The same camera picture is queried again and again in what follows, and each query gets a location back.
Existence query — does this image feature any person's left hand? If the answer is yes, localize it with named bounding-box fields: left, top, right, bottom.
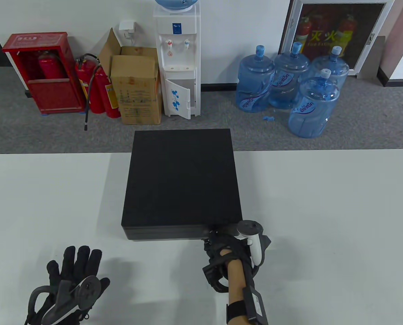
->
left=25, top=245, right=110, bottom=325

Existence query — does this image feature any person's right hand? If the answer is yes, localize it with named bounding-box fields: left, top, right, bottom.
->
left=201, top=227, right=256, bottom=293

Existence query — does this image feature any black cash drawer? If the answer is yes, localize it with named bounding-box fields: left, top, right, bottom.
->
left=121, top=129, right=244, bottom=241

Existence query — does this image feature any person's right forearm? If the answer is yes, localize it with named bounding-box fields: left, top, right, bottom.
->
left=226, top=259, right=252, bottom=325

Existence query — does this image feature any grey left hand controller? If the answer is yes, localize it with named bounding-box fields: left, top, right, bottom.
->
left=27, top=275, right=100, bottom=325

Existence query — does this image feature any grey hand controller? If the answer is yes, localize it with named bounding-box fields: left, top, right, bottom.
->
left=237, top=220, right=272, bottom=267
left=27, top=275, right=100, bottom=325

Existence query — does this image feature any grey right hand controller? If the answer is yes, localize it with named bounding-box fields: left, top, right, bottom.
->
left=237, top=220, right=272, bottom=267

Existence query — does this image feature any blue water jug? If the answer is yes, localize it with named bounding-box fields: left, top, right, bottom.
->
left=268, top=42, right=311, bottom=110
left=311, top=46, right=350, bottom=90
left=236, top=45, right=275, bottom=113
left=288, top=69, right=340, bottom=138

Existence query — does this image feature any red fire extinguisher cabinet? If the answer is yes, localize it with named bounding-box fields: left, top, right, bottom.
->
left=2, top=32, right=86, bottom=115

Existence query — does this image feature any brown cardboard box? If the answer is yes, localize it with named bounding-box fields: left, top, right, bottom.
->
left=98, top=28, right=163, bottom=125

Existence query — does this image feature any white water dispenser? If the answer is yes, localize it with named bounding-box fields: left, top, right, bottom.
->
left=153, top=5, right=202, bottom=120

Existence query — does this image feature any red extinguisher inside cabinet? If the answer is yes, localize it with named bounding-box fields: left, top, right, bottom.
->
left=38, top=51, right=66, bottom=80

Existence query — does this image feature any blue bottle on dispenser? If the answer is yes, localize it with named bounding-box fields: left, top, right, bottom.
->
left=154, top=0, right=199, bottom=12

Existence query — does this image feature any red fire extinguisher with hose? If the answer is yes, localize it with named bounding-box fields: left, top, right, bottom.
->
left=74, top=53, right=107, bottom=132

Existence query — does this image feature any white wall socket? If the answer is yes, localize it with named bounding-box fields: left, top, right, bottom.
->
left=119, top=21, right=136, bottom=38

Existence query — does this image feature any white framed wall hydrant cabinet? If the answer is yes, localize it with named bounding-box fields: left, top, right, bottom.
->
left=278, top=0, right=396, bottom=77

